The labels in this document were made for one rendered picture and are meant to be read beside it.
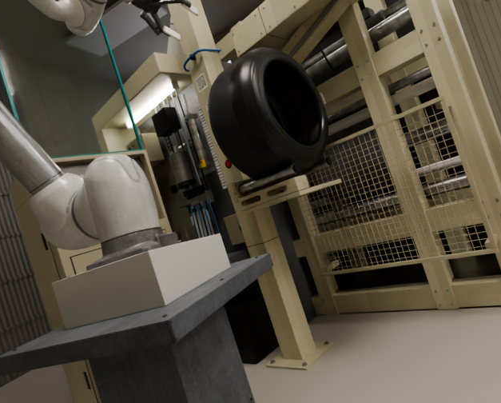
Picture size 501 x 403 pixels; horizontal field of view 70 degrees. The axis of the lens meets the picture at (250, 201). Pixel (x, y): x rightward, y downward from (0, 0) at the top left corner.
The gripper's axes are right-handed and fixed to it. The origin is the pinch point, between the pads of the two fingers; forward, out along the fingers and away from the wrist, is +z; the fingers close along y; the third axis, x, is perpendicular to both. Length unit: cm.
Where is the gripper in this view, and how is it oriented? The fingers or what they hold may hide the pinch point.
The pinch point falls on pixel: (185, 24)
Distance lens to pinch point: 154.0
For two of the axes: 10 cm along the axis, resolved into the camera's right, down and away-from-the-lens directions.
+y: 6.2, -3.6, -6.9
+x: -0.2, -9.0, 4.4
